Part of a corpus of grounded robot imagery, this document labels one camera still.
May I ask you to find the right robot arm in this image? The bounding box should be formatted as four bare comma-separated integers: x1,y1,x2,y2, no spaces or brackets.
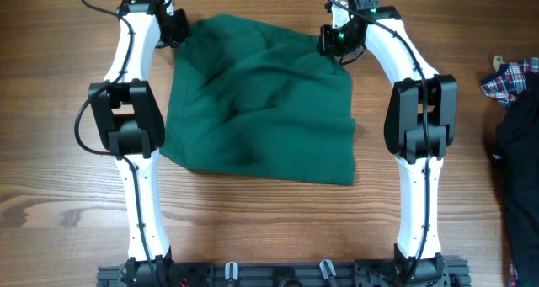
317,0,458,286

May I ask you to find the dark navy garment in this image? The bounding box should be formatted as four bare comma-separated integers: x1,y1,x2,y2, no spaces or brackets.
495,72,538,286

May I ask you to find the green t-shirt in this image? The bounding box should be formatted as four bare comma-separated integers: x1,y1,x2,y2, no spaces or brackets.
161,14,355,185

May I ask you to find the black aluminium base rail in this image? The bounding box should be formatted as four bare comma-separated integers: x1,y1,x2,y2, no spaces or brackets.
95,259,471,287

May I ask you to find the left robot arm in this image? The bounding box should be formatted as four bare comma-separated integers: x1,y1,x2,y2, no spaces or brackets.
88,0,190,286

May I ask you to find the plaid shirt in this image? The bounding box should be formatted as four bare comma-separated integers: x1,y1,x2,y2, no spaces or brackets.
480,56,538,109

